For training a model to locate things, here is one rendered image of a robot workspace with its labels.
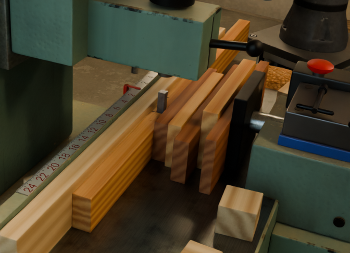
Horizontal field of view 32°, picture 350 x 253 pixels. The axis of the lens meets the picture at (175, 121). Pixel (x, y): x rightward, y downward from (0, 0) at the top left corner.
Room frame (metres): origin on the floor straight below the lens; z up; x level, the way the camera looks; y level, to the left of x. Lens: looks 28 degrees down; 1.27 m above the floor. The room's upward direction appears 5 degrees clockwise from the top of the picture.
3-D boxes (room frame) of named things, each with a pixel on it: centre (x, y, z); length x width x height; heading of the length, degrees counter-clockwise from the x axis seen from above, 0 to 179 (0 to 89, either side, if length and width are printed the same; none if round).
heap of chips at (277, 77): (0.87, -0.14, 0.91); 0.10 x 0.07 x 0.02; 72
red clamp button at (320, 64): (0.64, -0.16, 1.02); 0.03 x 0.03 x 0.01
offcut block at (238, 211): (0.49, -0.07, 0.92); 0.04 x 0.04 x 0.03; 76
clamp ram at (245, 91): (0.62, -0.11, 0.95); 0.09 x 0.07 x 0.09; 162
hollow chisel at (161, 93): (0.65, 0.02, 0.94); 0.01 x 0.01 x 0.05; 72
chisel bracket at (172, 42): (0.67, 0.03, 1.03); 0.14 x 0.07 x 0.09; 72
